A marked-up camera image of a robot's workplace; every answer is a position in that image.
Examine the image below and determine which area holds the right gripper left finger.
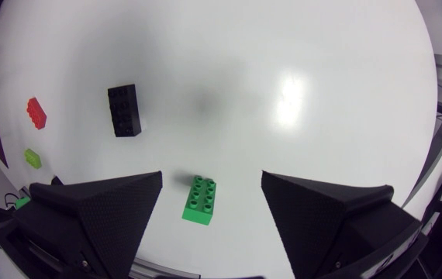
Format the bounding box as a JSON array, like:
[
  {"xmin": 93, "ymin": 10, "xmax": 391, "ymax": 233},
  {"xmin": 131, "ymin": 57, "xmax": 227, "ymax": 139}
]
[{"xmin": 14, "ymin": 170, "xmax": 164, "ymax": 279}]

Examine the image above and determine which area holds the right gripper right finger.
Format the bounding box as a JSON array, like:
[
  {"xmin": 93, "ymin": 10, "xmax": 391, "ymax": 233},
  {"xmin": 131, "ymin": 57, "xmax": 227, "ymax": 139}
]
[{"xmin": 261, "ymin": 170, "xmax": 423, "ymax": 279}]

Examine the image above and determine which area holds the lime green toy brick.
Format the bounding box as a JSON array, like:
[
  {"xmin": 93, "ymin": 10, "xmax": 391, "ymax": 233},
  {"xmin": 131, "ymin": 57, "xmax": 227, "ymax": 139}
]
[{"xmin": 24, "ymin": 148, "xmax": 43, "ymax": 171}]

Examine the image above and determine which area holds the black toy brick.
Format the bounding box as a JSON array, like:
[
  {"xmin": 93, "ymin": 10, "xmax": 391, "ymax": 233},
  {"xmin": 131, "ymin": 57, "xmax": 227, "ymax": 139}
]
[{"xmin": 107, "ymin": 84, "xmax": 143, "ymax": 138}]

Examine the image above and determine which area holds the red toy brick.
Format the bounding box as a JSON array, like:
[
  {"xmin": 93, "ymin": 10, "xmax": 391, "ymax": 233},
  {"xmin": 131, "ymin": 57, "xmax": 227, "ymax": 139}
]
[{"xmin": 26, "ymin": 96, "xmax": 47, "ymax": 131}]

